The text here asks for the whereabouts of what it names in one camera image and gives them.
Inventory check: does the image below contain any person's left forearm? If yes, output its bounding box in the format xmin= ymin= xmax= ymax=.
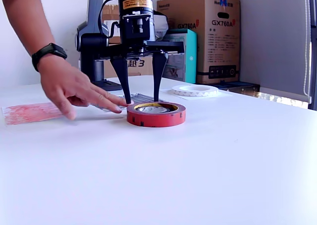
xmin=0 ymin=0 xmax=56 ymax=56

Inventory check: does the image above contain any grey roller blind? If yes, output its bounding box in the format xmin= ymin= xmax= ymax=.
xmin=227 ymin=0 xmax=312 ymax=104

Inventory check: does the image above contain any dark green wristwatch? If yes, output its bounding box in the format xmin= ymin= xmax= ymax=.
xmin=31 ymin=43 xmax=68 ymax=73

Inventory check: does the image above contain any red tape roll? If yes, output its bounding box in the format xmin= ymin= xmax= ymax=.
xmin=126 ymin=102 xmax=186 ymax=128

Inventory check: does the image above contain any black camera cable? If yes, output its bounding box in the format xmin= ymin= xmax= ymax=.
xmin=98 ymin=0 xmax=122 ymax=39

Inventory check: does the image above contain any plain white paper sheet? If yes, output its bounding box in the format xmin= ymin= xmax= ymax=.
xmin=159 ymin=87 xmax=233 ymax=101

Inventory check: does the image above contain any dark window frame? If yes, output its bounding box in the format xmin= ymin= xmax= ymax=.
xmin=306 ymin=0 xmax=317 ymax=112

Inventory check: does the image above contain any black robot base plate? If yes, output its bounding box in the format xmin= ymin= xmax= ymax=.
xmin=90 ymin=78 xmax=123 ymax=92

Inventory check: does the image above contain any person's left hand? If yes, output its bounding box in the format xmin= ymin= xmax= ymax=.
xmin=37 ymin=55 xmax=135 ymax=120

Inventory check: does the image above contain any black scribbled paper sheet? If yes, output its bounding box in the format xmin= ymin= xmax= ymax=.
xmin=85 ymin=93 xmax=170 ymax=113

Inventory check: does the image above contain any white tape roll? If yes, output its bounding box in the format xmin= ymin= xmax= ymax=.
xmin=171 ymin=84 xmax=219 ymax=98

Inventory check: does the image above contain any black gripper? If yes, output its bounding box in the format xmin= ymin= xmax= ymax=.
xmin=95 ymin=13 xmax=185 ymax=105

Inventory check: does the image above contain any tall GX760A cardboard box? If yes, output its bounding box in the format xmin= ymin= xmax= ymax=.
xmin=157 ymin=0 xmax=241 ymax=85

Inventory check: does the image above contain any small labelled cardboard box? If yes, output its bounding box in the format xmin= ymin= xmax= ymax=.
xmin=102 ymin=4 xmax=119 ymax=45

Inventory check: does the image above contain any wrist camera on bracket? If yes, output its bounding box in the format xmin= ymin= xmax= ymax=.
xmin=123 ymin=13 xmax=152 ymax=42

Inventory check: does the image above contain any white bead blind cord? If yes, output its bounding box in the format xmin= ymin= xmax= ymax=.
xmin=302 ymin=0 xmax=312 ymax=98

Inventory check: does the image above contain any teal box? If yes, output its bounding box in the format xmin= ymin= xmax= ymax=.
xmin=162 ymin=28 xmax=198 ymax=84

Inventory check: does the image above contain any red scribbled paper sheet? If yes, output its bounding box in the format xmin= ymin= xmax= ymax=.
xmin=1 ymin=102 xmax=65 ymax=126

